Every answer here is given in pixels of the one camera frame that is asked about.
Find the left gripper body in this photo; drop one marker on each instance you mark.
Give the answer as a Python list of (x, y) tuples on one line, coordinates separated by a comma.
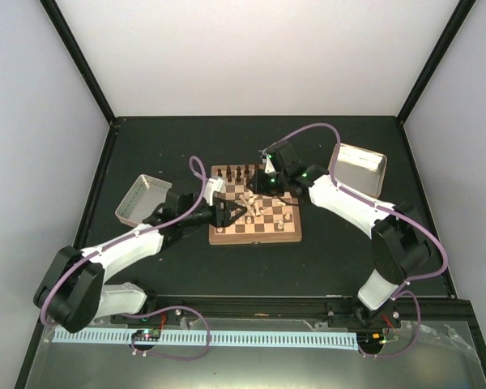
[(214, 220)]

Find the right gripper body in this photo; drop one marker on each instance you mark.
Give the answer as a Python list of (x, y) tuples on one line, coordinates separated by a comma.
[(269, 187)]

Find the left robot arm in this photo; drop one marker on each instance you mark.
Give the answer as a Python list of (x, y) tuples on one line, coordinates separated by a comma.
[(76, 290)]

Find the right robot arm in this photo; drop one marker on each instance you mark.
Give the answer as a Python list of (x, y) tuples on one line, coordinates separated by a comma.
[(398, 245)]

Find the pile of white chess pieces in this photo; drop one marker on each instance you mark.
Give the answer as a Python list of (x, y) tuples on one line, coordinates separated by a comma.
[(265, 215)]

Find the row of dark chess pieces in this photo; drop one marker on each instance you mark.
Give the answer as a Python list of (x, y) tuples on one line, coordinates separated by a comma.
[(238, 174)]

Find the wooden chess board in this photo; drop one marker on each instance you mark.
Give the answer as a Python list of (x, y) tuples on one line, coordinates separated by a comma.
[(254, 238)]

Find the small circuit board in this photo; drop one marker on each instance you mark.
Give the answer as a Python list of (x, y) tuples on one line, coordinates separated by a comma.
[(146, 335)]

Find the gold metal tin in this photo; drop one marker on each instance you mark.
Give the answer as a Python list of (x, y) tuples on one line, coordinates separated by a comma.
[(362, 169)]

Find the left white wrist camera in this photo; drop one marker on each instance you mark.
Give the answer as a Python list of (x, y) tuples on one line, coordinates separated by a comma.
[(215, 185)]

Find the white slotted cable duct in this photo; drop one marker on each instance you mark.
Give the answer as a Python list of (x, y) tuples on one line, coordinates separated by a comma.
[(199, 338)]

